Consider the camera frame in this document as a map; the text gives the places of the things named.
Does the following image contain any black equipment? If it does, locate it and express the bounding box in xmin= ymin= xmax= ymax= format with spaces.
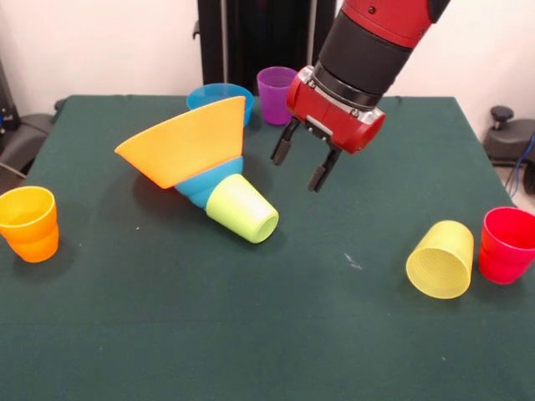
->
xmin=0 ymin=58 xmax=16 ymax=139

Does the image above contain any orange cup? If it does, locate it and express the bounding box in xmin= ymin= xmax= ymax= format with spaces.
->
xmin=0 ymin=185 xmax=60 ymax=263

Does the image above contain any blue bowl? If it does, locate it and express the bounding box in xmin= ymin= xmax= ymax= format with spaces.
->
xmin=186 ymin=83 xmax=255 ymax=129

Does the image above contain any blue cable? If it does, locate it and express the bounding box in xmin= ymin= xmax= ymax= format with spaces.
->
xmin=508 ymin=133 xmax=535 ymax=197

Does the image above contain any yellow-green cup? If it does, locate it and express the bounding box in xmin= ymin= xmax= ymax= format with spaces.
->
xmin=405 ymin=220 xmax=476 ymax=300

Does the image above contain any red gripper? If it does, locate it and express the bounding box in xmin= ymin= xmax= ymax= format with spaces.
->
xmin=270 ymin=65 xmax=386 ymax=194

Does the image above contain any green cup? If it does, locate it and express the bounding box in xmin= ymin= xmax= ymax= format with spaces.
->
xmin=205 ymin=173 xmax=280 ymax=245

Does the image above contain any purple cup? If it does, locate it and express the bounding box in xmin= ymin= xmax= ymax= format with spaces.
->
xmin=256 ymin=66 xmax=298 ymax=127

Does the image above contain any pink cup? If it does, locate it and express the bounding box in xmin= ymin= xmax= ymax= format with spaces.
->
xmin=478 ymin=206 xmax=535 ymax=285

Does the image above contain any cyan bowl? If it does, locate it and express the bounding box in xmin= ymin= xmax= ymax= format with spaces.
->
xmin=173 ymin=155 xmax=244 ymax=211

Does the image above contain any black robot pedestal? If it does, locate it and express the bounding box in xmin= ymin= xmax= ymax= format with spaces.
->
xmin=192 ymin=0 xmax=346 ymax=97

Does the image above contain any large yellow bowl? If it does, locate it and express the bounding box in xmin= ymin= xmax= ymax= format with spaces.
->
xmin=114 ymin=95 xmax=247 ymax=190

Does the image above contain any dark green tablecloth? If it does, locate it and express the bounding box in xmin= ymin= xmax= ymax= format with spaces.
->
xmin=0 ymin=95 xmax=535 ymax=401

